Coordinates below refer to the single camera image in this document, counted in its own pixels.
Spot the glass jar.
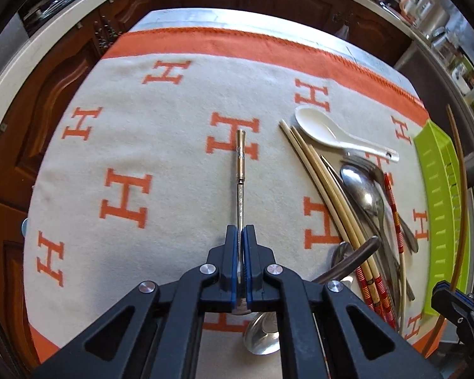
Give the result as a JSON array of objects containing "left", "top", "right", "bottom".
[{"left": 430, "top": 27, "right": 459, "bottom": 61}]

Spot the orange and beige printed blanket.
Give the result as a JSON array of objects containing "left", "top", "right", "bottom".
[{"left": 24, "top": 27, "right": 447, "bottom": 379}]

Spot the plain bamboo chopstick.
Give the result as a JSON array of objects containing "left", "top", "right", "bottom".
[
  {"left": 314, "top": 154, "right": 376, "bottom": 269},
  {"left": 308, "top": 144, "right": 370, "bottom": 253}
]

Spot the small steel spoon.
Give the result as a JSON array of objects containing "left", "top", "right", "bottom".
[{"left": 331, "top": 241, "right": 355, "bottom": 282}]

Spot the steel kettle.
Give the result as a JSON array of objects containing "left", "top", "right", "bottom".
[{"left": 422, "top": 3, "right": 452, "bottom": 37}]

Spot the white ceramic spoon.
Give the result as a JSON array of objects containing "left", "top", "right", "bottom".
[{"left": 295, "top": 106, "right": 400, "bottom": 163}]

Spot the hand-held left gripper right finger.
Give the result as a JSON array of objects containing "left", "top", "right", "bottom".
[{"left": 241, "top": 224, "right": 445, "bottom": 379}]

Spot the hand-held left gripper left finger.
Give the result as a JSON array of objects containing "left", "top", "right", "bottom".
[{"left": 32, "top": 224, "right": 243, "bottom": 379}]

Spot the black cooktop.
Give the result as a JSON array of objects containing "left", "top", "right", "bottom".
[{"left": 18, "top": 0, "right": 88, "bottom": 34}]

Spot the steel fork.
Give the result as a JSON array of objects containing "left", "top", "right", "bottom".
[{"left": 342, "top": 153, "right": 420, "bottom": 254}]

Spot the red and yellow striped chopstick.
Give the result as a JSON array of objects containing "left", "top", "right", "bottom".
[{"left": 383, "top": 172, "right": 407, "bottom": 334}]

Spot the green plastic tray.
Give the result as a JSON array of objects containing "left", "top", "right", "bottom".
[{"left": 414, "top": 120, "right": 471, "bottom": 318}]

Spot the dark glass-fronted appliance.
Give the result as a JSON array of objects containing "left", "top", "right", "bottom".
[{"left": 393, "top": 41, "right": 433, "bottom": 103}]

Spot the spoon with dark curved handle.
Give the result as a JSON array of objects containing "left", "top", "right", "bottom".
[{"left": 314, "top": 236, "right": 382, "bottom": 285}]

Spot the steel spoon with brass handle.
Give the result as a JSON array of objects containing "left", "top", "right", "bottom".
[{"left": 235, "top": 129, "right": 282, "bottom": 356}]

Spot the large steel spoon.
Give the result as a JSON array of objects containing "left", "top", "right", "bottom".
[{"left": 340, "top": 165, "right": 416, "bottom": 301}]

